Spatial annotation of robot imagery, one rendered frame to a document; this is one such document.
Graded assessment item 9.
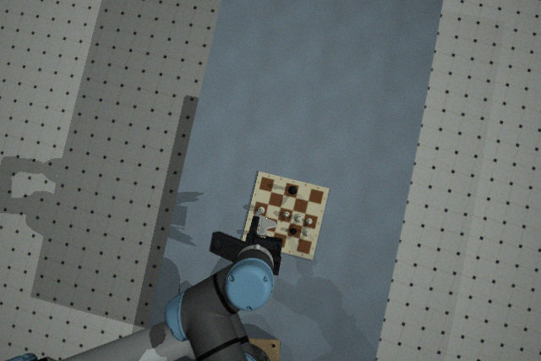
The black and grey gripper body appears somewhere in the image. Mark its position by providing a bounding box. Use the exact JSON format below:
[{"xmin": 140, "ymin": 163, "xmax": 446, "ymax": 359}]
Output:
[{"xmin": 244, "ymin": 233, "xmax": 282, "ymax": 276}]

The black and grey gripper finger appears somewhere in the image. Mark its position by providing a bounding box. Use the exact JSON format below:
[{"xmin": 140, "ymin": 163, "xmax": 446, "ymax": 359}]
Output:
[{"xmin": 249, "ymin": 208, "xmax": 276, "ymax": 236}]

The brown and cream chessboard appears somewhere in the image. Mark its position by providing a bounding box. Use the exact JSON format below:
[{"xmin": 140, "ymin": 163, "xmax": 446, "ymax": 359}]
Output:
[{"xmin": 242, "ymin": 172, "xmax": 329, "ymax": 260}]

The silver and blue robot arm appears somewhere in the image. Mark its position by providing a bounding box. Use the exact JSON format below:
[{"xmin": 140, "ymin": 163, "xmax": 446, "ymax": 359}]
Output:
[{"xmin": 60, "ymin": 232, "xmax": 274, "ymax": 361}]

